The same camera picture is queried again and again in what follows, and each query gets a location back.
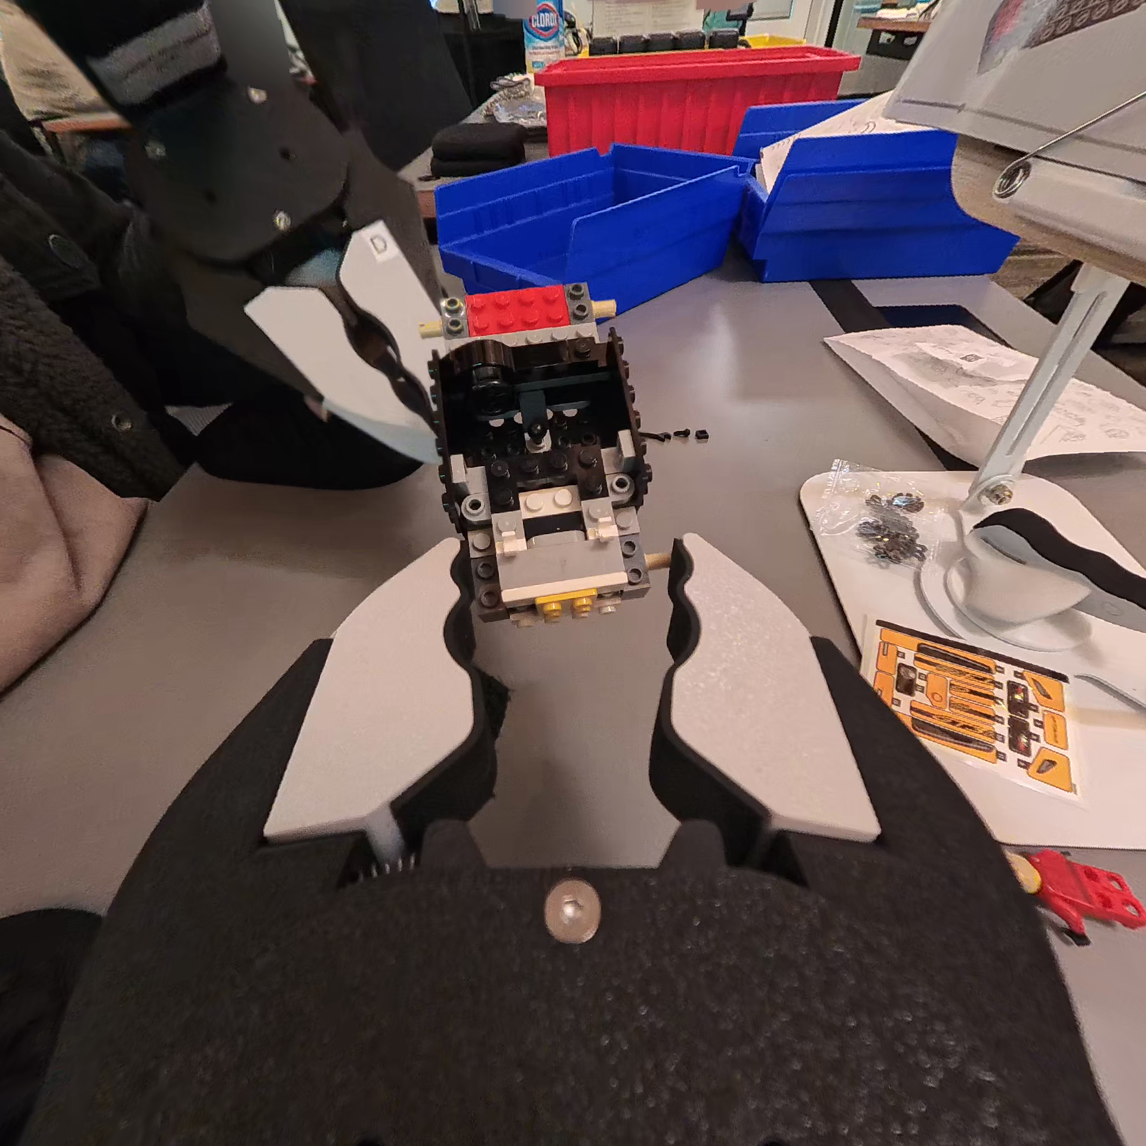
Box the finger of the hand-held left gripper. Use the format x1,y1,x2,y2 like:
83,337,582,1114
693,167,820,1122
242,285,442,464
338,221,447,433

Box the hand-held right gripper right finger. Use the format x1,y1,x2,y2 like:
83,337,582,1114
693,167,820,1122
648,534,881,845

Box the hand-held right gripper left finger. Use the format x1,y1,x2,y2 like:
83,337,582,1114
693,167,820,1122
262,538,502,849

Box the toy brick car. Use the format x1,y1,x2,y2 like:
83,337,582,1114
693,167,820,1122
418,281,672,633

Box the person's left forearm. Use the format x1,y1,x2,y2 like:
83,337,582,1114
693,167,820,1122
17,0,225,114

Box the grey desk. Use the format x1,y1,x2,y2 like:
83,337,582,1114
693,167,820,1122
0,90,1146,1146

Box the wooden white book stand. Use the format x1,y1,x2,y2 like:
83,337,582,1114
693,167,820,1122
799,0,1146,848

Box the black foam pads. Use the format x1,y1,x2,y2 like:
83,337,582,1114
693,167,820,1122
429,122,529,182

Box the orange sticker sheet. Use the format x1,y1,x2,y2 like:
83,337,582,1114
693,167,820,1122
859,618,1082,798

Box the clear bag of black parts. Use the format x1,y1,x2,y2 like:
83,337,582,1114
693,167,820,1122
810,461,934,568

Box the black fleece jacket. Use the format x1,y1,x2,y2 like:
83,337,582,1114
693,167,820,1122
0,116,193,502

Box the blue plastic bin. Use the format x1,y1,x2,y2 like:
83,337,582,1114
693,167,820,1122
735,100,1022,285
433,142,757,317

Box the disinfecting wipes canister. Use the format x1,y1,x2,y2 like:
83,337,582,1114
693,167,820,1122
521,0,567,75

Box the red plastic bin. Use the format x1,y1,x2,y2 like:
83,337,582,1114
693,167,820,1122
534,45,862,161

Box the white instruction booklet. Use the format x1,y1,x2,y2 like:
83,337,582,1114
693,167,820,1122
824,325,1146,467
758,97,955,194

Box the row of black boxes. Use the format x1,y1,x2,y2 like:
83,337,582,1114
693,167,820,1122
586,29,742,55

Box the red toy piece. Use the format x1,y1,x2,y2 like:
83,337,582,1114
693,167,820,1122
1024,849,1146,939

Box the grey black strap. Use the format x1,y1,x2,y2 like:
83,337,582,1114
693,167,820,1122
967,506,1146,632

